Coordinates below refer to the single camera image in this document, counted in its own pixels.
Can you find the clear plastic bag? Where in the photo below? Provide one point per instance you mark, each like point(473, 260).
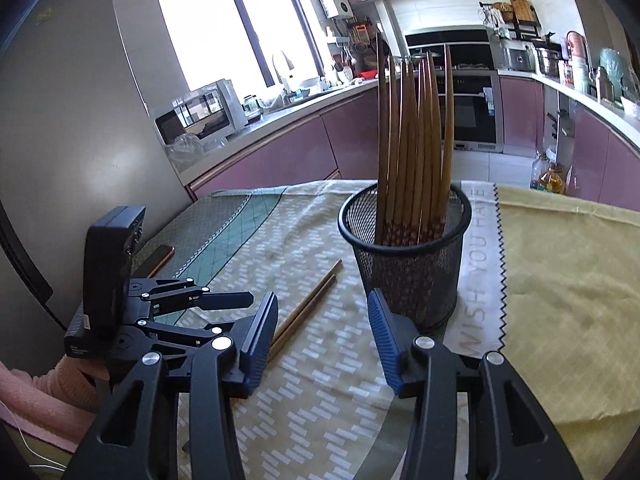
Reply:
point(185, 150)

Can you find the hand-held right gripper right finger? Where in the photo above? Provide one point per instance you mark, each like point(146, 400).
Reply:
point(386, 340)

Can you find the rack with cutting boards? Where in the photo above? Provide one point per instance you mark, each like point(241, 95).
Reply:
point(515, 17)

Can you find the black range hood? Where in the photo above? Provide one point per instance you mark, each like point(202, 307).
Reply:
point(450, 47)

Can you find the green glass jar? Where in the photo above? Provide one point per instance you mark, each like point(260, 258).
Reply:
point(612, 72)

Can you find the pink kitchen cabinets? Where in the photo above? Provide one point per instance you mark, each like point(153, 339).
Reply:
point(300, 150)

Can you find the grey refrigerator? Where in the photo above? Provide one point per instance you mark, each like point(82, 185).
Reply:
point(75, 110)

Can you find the steel countertop appliance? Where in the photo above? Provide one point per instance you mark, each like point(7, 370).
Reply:
point(517, 57)

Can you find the kitchen window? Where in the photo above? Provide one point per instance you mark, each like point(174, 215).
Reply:
point(240, 30)

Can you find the kitchen faucet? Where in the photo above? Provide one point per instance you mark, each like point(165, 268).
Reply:
point(282, 67)

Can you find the white countertop oven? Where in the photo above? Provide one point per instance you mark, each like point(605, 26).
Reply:
point(205, 112)

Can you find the cooking oil bottle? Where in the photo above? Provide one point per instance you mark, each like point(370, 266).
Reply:
point(547, 175)

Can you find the smartphone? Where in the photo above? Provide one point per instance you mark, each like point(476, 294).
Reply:
point(157, 260)

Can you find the built-in black oven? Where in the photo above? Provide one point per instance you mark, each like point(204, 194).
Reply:
point(470, 110)

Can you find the person's left forearm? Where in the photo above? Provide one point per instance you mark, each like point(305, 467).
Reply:
point(50, 400)

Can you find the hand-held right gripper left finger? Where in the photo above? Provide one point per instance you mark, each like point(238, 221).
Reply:
point(260, 335)

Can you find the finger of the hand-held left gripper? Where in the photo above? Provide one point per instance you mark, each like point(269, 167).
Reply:
point(220, 301)
point(165, 337)

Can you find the patterned patchwork tablecloth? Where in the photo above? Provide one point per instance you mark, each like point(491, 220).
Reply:
point(310, 410)

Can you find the bunch of wooden chopsticks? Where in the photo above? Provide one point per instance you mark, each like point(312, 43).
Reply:
point(410, 160)

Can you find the steel pressure cooker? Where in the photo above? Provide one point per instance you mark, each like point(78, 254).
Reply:
point(549, 62)

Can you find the black mesh utensil holder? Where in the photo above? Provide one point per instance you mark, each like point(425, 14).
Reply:
point(415, 280)

